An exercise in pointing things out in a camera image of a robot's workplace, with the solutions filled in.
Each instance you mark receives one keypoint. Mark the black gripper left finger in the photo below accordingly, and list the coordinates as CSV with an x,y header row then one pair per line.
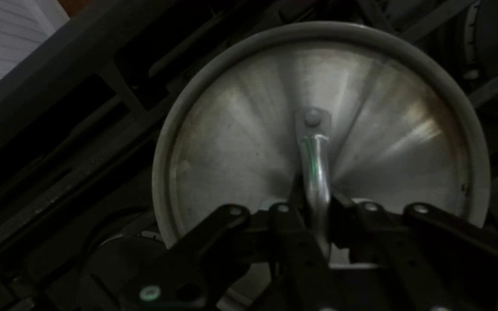
x,y
295,259

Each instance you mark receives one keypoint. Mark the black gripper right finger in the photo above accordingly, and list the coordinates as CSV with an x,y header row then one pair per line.
x,y
376,247

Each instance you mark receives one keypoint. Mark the silver pot lid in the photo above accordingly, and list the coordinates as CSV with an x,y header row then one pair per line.
x,y
233,131

